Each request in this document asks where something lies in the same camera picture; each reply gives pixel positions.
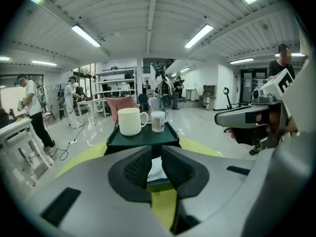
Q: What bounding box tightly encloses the clear cotton swab jar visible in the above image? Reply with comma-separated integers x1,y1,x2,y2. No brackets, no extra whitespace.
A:
150,111,166,134

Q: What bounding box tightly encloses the dark green drawer box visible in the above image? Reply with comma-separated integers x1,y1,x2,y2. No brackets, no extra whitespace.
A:
103,121,183,194

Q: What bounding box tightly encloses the grey desk with hutch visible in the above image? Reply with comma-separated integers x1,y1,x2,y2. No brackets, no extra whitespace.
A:
198,84,218,111

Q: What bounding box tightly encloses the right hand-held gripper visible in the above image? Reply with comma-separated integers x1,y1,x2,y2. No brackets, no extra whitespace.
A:
214,67,298,156

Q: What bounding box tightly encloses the blue and white packet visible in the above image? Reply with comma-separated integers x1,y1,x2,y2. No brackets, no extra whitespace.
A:
147,157,169,183

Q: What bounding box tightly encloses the small white table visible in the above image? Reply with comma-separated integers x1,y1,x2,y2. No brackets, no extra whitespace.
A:
77,98,107,119

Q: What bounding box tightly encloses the black folding chair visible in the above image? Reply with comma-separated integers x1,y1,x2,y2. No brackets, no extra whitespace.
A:
44,105,57,124

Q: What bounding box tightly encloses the white rectangular table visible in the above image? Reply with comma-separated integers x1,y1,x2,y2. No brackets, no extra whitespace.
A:
0,118,54,188

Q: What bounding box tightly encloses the cream ceramic mug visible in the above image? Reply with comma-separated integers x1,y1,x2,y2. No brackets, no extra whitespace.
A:
117,107,149,137

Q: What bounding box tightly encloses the white metal shelving rack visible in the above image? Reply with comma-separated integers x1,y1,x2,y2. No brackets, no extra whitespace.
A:
94,66,138,101

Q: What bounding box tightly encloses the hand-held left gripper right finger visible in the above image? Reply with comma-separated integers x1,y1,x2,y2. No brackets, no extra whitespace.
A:
161,129,316,237

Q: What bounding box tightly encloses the black kick scooter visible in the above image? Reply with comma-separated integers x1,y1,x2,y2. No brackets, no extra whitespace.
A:
223,87,238,110

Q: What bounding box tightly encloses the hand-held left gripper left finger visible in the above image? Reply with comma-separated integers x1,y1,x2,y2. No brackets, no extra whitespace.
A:
13,145,172,237

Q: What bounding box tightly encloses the round table with green cloth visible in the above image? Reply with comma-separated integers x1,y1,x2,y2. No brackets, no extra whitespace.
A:
54,135,224,233

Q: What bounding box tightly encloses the dark blue chair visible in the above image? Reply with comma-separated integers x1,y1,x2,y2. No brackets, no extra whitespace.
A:
137,93,150,114

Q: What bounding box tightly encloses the black floor cable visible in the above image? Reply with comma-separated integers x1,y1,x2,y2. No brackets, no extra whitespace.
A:
58,124,86,161

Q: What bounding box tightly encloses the black double door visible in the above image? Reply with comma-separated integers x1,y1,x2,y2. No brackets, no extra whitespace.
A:
239,68,269,106

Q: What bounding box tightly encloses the person's right hand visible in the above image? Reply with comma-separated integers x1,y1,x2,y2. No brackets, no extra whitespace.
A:
268,109,299,136

